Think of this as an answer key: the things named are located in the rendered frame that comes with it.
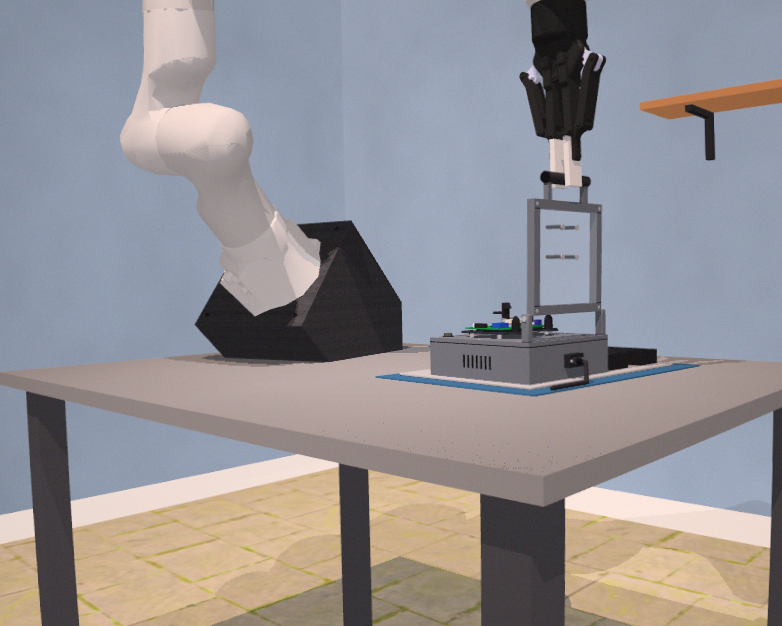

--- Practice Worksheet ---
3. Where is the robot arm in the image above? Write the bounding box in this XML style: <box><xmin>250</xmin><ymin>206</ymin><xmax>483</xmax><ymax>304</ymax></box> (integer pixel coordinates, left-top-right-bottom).
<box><xmin>120</xmin><ymin>0</ymin><xmax>321</xmax><ymax>316</ymax></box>

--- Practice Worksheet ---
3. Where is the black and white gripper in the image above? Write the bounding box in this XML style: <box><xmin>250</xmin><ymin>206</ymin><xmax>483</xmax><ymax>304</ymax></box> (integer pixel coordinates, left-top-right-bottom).
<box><xmin>519</xmin><ymin>0</ymin><xmax>606</xmax><ymax>189</ymax></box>

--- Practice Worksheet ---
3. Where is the green circuit board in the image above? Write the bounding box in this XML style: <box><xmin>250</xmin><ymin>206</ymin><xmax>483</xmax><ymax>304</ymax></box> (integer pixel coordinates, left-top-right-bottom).
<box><xmin>465</xmin><ymin>319</ymin><xmax>544</xmax><ymax>330</ymax></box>

